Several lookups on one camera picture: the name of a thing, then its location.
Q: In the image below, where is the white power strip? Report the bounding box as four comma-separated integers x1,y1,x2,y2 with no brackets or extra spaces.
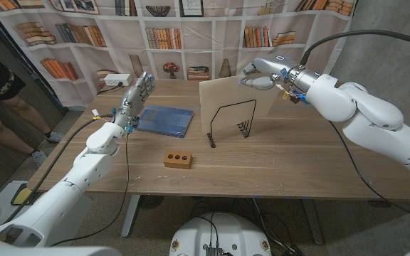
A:
103,73,134,87

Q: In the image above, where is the grey table leg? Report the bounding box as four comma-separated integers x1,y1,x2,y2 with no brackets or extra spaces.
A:
303,198,325,245
121,194,142,238

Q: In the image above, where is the wooden block with three holes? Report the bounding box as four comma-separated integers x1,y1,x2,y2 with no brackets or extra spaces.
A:
163,150,194,170

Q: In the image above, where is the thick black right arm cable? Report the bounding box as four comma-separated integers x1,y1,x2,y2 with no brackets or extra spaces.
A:
299,29,410,67

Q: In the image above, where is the black power strip cable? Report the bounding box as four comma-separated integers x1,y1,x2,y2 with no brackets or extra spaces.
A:
98,82,124,95

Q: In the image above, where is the cream paper folder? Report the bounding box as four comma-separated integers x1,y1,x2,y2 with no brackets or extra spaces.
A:
199,74,280,135

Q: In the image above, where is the blue book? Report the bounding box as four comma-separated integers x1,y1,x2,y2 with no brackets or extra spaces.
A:
135,105,194,139

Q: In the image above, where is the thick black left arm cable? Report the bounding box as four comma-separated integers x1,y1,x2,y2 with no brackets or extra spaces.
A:
4,113,115,222

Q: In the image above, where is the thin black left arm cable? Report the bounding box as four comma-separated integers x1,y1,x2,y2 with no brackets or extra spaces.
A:
51,132,130,247

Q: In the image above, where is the yellow black floor pad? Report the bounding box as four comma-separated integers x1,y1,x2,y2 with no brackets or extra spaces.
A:
11,186,35,207

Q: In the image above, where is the black wire file holder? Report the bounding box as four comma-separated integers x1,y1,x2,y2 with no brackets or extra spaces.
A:
206,99,258,149

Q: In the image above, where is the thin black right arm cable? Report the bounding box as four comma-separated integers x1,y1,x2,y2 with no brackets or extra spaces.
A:
328,119,410,222

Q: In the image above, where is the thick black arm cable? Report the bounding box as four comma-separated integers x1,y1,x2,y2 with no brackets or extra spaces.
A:
299,29,410,67
4,113,115,222

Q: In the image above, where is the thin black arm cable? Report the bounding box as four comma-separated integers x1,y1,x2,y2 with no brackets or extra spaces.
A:
51,132,130,247
328,119,410,222

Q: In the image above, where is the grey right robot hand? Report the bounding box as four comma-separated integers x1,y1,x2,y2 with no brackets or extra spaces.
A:
238,55,300,91

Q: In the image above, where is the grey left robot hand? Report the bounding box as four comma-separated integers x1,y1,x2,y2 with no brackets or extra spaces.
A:
112,71,156,129

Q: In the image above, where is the printed bookshelf backdrop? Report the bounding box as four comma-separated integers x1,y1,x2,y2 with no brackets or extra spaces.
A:
0,0,355,107

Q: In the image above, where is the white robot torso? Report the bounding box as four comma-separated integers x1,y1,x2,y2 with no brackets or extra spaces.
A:
169,212,273,256

